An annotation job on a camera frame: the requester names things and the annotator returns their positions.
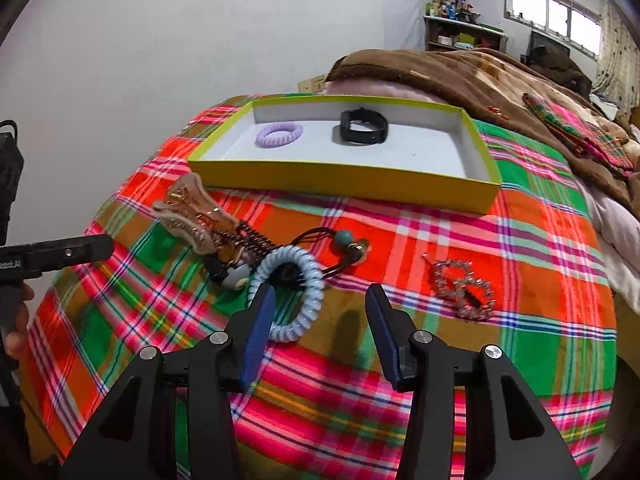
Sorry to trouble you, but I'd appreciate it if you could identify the spotted curtain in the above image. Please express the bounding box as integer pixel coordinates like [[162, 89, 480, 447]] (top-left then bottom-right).
[[592, 0, 636, 111]]

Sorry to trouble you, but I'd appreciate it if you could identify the pink hair claw clip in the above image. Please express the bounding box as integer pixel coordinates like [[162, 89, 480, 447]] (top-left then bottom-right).
[[151, 172, 237, 255]]

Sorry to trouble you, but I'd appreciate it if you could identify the rhinestone hair clip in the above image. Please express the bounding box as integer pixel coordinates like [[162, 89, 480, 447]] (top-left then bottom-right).
[[422, 255, 496, 322]]

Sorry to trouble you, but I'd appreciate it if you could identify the colourful plaid blanket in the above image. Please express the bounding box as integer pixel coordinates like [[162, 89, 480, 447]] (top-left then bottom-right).
[[20, 92, 618, 480]]

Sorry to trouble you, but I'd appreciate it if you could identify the wooden wall shelf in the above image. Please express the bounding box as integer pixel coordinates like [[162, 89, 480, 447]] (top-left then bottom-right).
[[424, 14, 508, 53]]

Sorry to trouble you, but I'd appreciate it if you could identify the dark jacket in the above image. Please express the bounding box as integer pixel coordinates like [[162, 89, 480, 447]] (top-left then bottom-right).
[[520, 45, 593, 96]]

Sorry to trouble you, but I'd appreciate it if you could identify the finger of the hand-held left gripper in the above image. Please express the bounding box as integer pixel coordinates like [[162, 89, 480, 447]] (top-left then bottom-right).
[[22, 234, 115, 278]]

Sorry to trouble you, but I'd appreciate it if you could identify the black beaded hair tie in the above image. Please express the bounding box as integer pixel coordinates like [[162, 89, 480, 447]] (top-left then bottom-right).
[[290, 227, 372, 281]]

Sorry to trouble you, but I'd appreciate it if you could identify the row of bottles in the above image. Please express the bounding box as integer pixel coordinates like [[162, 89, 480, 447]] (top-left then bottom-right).
[[426, 0, 481, 23]]

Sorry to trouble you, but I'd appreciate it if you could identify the yellow-green cardboard box tray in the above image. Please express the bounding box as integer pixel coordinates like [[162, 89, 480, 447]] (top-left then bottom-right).
[[187, 94, 502, 215]]

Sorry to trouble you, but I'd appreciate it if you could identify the brown fleece blanket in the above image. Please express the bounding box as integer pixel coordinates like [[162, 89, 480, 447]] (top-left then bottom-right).
[[325, 47, 640, 221]]

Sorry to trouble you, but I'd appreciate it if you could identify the purple spiral hair tie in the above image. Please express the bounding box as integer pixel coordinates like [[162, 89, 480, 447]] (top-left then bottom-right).
[[255, 122, 297, 150]]

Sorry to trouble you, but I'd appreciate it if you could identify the black wrist band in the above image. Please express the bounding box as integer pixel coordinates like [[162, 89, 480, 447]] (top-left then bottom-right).
[[340, 107, 390, 146]]

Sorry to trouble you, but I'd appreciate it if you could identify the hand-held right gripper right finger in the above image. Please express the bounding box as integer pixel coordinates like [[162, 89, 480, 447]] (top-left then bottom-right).
[[365, 283, 583, 480]]

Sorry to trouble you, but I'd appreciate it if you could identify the black monitor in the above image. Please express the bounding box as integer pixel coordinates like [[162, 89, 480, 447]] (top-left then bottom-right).
[[530, 31, 571, 61]]

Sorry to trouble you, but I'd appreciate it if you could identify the light blue spiral hair tie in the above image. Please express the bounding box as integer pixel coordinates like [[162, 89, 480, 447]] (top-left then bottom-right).
[[248, 246, 326, 344]]

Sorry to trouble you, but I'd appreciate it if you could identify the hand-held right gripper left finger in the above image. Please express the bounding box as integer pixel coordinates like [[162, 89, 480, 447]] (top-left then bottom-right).
[[59, 284, 277, 480]]

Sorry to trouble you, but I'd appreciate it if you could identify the folded plaid cloth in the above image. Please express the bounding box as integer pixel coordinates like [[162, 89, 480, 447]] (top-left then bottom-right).
[[522, 91, 636, 176]]

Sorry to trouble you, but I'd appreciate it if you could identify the window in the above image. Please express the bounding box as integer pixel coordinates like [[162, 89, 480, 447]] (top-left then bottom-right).
[[504, 0, 602, 61]]

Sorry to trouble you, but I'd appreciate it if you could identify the person's left hand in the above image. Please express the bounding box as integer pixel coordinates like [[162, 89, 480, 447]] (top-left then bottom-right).
[[5, 284, 36, 362]]

